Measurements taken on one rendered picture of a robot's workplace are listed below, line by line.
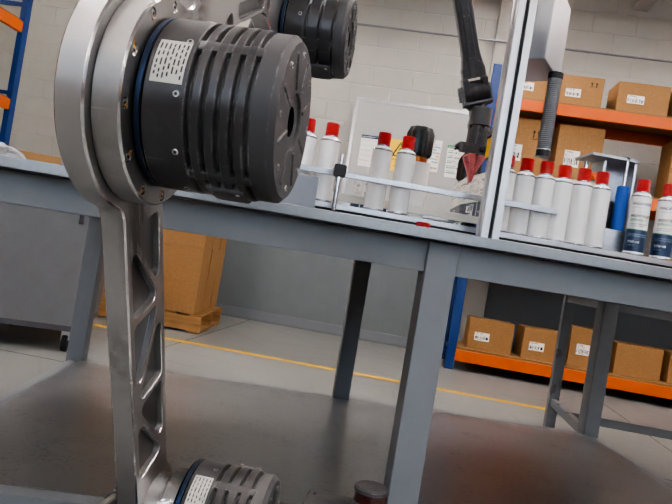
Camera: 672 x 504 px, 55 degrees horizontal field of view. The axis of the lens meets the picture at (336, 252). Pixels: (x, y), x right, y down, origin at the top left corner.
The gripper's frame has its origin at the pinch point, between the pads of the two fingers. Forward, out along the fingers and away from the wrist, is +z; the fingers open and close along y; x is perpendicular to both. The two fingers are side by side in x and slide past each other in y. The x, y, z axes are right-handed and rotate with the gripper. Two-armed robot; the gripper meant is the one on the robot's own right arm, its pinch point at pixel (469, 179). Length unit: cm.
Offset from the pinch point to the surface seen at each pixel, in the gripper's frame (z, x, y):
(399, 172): 3.0, 8.4, 20.5
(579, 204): 2.3, 8.2, -27.6
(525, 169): -4.2, 7.1, -12.2
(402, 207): 11.6, 8.7, 18.1
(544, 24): -35.4, 23.7, -5.0
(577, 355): 68, -332, -197
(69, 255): 50, -177, 158
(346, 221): 21, 53, 35
